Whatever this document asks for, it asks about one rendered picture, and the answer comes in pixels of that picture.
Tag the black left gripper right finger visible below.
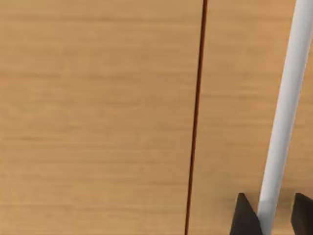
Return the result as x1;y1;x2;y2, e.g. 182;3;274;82
290;192;313;235

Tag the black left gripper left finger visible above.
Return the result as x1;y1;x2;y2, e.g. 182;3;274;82
228;192;264;235

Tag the long white metal handle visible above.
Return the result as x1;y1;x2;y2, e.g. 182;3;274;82
257;0;313;235

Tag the wooden door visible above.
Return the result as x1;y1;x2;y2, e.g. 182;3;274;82
0;0;205;235
186;0;313;235

